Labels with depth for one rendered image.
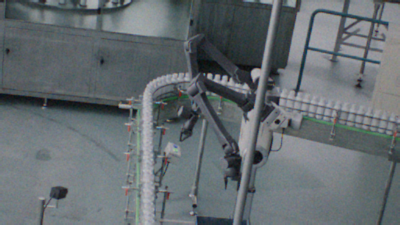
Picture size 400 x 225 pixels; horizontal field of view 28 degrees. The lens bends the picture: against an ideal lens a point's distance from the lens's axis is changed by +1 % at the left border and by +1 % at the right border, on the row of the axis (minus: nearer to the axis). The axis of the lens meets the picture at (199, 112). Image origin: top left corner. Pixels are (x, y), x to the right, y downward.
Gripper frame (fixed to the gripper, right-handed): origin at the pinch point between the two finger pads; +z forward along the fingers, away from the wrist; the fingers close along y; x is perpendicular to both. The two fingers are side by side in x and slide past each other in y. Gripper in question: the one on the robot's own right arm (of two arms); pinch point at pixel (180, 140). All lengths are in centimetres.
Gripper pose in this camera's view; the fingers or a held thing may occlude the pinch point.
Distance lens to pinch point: 498.4
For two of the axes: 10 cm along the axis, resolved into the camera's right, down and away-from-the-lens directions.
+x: 8.8, 4.1, 2.4
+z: -4.7, 8.3, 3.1
